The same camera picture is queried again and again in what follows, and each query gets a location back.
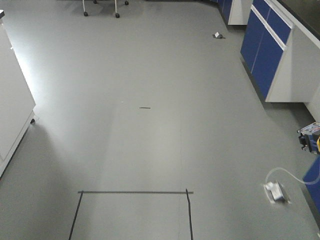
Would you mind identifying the small floor outlet cover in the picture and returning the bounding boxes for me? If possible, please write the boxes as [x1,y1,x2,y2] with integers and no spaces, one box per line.
[212,32,225,39]

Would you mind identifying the white rolling cabinet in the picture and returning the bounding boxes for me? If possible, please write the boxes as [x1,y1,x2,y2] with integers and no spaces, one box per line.
[0,10,36,175]

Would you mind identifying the floor socket box with tube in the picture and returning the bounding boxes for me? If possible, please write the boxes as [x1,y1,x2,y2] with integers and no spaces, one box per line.
[263,167,320,204]

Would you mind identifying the rolling chair legs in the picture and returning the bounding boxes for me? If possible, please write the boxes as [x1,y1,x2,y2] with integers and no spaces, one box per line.
[81,0,130,19]

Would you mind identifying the blue white lab cabinet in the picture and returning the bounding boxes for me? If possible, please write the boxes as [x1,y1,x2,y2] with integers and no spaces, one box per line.
[201,0,320,103]

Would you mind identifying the yellow mushroom push button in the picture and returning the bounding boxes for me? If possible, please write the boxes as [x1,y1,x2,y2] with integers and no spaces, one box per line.
[297,122,320,155]

